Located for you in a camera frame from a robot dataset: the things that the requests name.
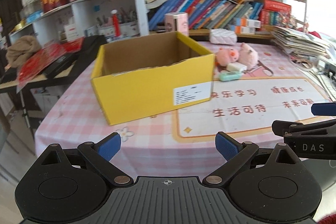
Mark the pink cylindrical canister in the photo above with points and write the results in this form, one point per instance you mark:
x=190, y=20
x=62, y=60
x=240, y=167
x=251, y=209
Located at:
x=177, y=21

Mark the white pen holder box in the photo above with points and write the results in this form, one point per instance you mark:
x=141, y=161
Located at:
x=129, y=29

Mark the black electronic keyboard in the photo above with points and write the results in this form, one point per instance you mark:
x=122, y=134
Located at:
x=65, y=69

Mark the yellow cardboard box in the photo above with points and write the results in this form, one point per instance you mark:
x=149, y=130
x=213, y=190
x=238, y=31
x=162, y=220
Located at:
x=144, y=76

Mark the red packaged decorations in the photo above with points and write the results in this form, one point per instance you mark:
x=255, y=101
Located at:
x=43, y=58

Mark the red tassel ornament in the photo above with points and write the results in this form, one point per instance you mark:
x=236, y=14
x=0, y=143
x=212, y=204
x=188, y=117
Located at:
x=115, y=22

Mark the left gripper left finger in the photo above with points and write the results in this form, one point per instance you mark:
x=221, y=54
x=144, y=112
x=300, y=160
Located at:
x=98, y=155

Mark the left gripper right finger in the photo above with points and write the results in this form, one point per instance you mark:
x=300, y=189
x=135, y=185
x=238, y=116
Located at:
x=238, y=158

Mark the tan crumpled cloth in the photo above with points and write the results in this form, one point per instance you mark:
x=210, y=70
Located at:
x=19, y=52

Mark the white quilted pouch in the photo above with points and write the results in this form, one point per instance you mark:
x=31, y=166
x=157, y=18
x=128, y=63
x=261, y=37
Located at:
x=223, y=37

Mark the white eraser block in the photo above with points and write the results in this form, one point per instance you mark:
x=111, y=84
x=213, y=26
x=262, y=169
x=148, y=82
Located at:
x=236, y=67

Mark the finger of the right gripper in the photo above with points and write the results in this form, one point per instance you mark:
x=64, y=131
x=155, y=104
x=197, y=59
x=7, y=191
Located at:
x=324, y=109
x=282, y=128

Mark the pink plush pig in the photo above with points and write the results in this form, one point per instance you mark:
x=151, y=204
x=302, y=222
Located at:
x=248, y=56
x=225, y=56

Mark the cartoon desk mat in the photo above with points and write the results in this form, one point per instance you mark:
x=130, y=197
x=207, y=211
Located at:
x=274, y=90

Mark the stack of papers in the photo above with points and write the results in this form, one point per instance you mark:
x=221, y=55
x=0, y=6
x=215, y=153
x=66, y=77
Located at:
x=300, y=43

